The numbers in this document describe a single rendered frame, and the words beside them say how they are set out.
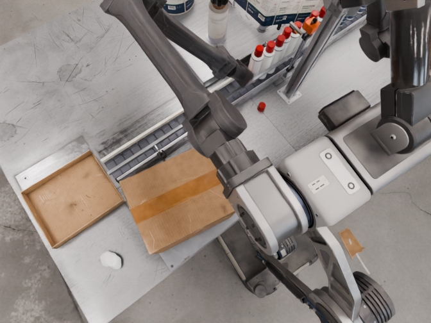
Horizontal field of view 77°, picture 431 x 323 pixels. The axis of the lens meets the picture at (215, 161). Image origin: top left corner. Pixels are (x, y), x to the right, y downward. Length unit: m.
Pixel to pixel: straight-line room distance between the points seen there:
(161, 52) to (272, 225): 0.40
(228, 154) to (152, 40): 0.29
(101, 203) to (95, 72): 0.62
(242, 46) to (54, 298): 1.87
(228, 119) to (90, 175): 0.83
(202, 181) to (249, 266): 0.98
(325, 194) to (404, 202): 2.03
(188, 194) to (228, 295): 1.23
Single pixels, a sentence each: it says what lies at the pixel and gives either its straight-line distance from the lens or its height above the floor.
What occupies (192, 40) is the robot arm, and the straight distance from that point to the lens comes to 0.87.
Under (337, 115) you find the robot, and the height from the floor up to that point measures 1.49.
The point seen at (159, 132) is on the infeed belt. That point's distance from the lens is 1.18.
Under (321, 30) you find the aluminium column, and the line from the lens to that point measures 1.07.
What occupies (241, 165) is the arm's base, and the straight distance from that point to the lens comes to 0.49.
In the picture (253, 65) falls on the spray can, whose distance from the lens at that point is 1.20.
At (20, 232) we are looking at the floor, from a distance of 2.29.
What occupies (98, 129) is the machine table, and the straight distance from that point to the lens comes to 1.31.
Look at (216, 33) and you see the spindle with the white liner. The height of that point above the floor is 0.95.
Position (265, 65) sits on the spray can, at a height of 0.98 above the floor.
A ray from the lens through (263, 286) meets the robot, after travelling 1.68.
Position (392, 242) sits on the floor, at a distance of 2.39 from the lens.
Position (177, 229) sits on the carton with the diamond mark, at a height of 1.12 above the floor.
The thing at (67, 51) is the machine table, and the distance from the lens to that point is 1.57.
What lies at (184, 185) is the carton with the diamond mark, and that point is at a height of 1.12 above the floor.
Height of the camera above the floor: 1.95
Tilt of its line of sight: 72 degrees down
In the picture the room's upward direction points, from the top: 11 degrees clockwise
